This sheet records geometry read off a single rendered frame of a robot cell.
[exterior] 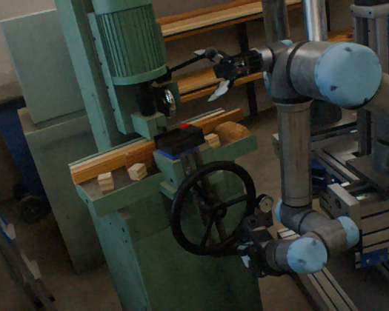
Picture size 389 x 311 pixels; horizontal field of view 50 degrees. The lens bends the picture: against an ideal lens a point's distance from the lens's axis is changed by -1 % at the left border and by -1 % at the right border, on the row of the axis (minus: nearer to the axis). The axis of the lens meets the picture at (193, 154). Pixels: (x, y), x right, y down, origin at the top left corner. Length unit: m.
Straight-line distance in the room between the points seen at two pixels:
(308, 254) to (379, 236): 0.46
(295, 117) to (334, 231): 0.27
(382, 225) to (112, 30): 0.97
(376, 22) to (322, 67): 0.62
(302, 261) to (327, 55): 0.43
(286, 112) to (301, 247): 0.30
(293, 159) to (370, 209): 0.36
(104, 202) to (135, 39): 0.49
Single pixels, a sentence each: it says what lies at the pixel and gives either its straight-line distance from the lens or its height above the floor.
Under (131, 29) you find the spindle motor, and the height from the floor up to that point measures 1.32.
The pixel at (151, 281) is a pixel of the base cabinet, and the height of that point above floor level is 0.55.
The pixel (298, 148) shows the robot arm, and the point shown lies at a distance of 1.02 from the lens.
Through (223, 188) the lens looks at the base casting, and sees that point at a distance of 1.46.
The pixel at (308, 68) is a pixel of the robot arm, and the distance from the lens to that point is 0.87.
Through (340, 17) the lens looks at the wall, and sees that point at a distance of 4.97.
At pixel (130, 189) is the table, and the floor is 0.89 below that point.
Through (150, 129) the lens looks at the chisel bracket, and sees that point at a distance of 1.39.
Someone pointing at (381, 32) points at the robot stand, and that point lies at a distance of 1.44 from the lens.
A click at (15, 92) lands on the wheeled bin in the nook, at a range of 3.06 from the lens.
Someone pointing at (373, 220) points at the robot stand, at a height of 0.70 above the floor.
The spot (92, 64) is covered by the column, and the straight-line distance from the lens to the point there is 1.54.
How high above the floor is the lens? 1.44
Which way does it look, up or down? 23 degrees down
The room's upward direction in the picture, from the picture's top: 12 degrees counter-clockwise
